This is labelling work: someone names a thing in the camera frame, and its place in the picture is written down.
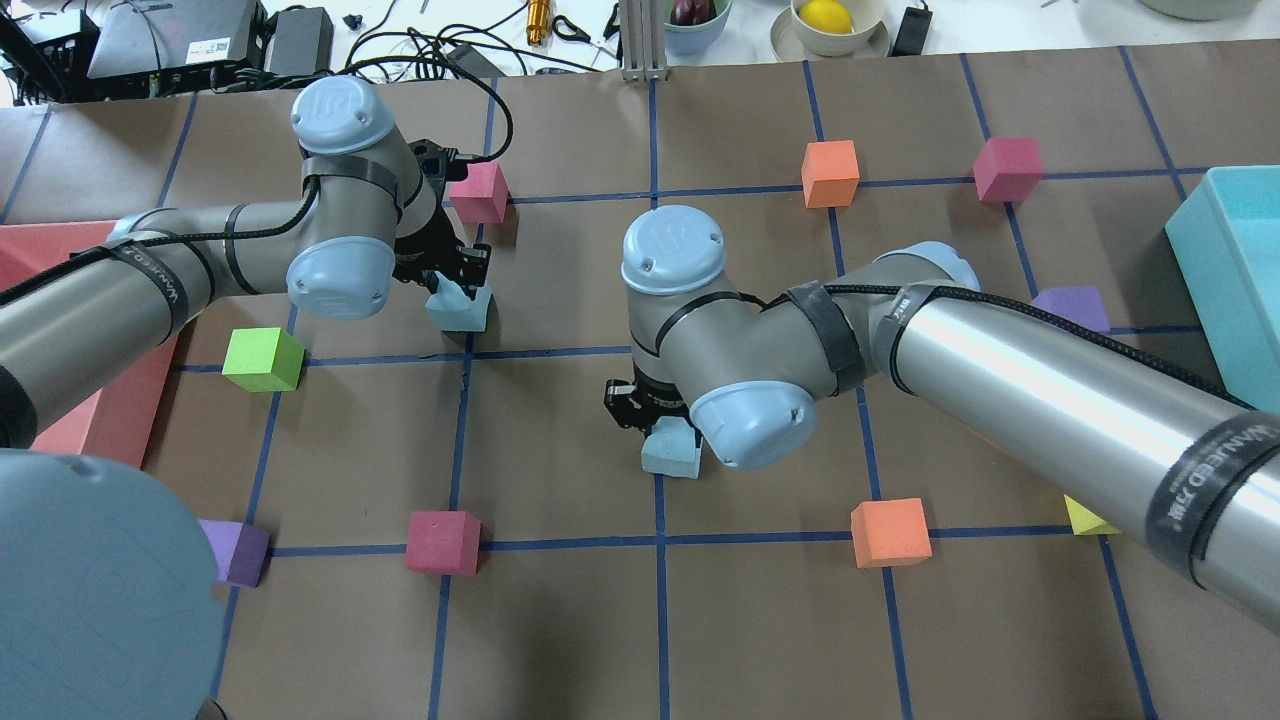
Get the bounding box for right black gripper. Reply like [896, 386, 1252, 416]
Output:
[603, 375, 692, 436]

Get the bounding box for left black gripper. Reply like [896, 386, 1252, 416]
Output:
[392, 140, 492, 301]

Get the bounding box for light blue block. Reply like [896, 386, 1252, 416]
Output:
[640, 416, 701, 479]
[425, 284, 493, 333]

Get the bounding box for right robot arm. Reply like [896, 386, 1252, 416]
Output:
[605, 205, 1279, 632]

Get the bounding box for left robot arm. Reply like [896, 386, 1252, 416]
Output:
[3, 74, 489, 719]

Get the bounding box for pink block near left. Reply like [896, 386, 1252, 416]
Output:
[448, 161, 509, 225]

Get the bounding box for pink block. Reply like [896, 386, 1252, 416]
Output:
[448, 161, 509, 225]
[972, 137, 1044, 202]
[404, 510, 483, 577]

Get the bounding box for green block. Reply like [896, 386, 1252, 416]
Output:
[221, 327, 307, 393]

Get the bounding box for pink block far left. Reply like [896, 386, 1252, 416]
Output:
[404, 510, 483, 577]

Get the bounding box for scissors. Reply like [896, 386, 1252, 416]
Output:
[550, 15, 620, 44]

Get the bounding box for orange block near right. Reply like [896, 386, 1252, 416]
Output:
[801, 138, 861, 209]

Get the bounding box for orange block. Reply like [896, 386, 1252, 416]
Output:
[850, 497, 933, 569]
[801, 138, 861, 209]

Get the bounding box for orange block far right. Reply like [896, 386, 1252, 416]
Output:
[850, 497, 933, 569]

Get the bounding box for blue bowl with fruit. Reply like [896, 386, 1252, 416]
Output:
[660, 1, 733, 55]

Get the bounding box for purple block left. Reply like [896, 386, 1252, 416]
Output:
[198, 519, 271, 588]

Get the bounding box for purple block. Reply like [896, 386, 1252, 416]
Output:
[198, 519, 271, 588]
[1032, 286, 1112, 334]

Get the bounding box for pink tray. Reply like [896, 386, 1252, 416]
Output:
[0, 220, 179, 471]

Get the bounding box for black computer box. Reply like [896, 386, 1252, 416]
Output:
[87, 1, 268, 85]

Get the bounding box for cream bowl with lemon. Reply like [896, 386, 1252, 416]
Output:
[771, 1, 890, 61]

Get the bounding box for pink block near right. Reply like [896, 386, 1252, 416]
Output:
[972, 137, 1044, 202]

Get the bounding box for black power adapter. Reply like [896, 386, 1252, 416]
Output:
[890, 5, 933, 56]

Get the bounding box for purple block right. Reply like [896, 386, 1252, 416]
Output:
[1032, 286, 1112, 334]

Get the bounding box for yellow block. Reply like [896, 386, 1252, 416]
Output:
[1062, 495, 1121, 536]

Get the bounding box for cyan tray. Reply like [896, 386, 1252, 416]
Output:
[1165, 165, 1279, 413]

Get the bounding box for yellow handled tool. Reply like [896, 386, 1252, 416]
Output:
[525, 0, 552, 47]

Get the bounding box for aluminium frame post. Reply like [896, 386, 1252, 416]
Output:
[618, 0, 669, 82]

